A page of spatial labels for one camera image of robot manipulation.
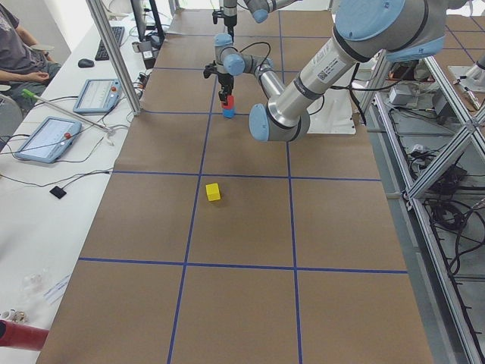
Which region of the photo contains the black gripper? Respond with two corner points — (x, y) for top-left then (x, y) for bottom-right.
(203, 62), (234, 105)
(212, 8), (237, 35)

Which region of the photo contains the red wooden block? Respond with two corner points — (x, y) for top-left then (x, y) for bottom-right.
(221, 95), (234, 110)

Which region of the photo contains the blue wooden block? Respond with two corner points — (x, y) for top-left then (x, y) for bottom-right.
(222, 108), (236, 118)

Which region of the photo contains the yellow wooden block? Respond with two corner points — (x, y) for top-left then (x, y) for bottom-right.
(205, 183), (221, 202)

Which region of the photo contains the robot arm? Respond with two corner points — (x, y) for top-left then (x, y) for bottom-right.
(211, 0), (296, 36)
(203, 0), (454, 142)

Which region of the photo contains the black monitor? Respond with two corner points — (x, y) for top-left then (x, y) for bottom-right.
(130, 0), (165, 49)

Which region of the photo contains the black keyboard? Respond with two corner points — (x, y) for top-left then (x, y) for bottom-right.
(94, 26), (126, 61)

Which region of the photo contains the blue teach pendant far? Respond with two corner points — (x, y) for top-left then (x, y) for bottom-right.
(73, 79), (122, 115)

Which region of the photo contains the blue teach pendant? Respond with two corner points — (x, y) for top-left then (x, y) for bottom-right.
(73, 79), (122, 115)
(14, 117), (82, 164)

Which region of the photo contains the black computer mouse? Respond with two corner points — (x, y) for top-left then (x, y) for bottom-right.
(77, 58), (95, 68)

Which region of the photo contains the blue teach pendant near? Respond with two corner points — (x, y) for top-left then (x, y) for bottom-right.
(14, 117), (82, 164)

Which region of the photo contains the small black square pad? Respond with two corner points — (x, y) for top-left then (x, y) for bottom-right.
(49, 186), (67, 199)

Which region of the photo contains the metal rod green tip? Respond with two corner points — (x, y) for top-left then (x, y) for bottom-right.
(21, 89), (113, 133)

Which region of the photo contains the seated person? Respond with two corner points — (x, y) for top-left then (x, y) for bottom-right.
(1, 6), (61, 113)

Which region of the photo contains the red cylinder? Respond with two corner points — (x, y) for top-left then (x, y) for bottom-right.
(1, 320), (49, 351)

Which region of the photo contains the aluminium frame post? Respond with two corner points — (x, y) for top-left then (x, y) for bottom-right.
(86, 0), (141, 116)

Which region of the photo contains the aluminium frame truss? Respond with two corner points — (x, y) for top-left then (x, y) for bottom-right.
(361, 47), (484, 363)

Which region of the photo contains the black cable bundle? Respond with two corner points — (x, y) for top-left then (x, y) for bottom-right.
(420, 162), (485, 342)

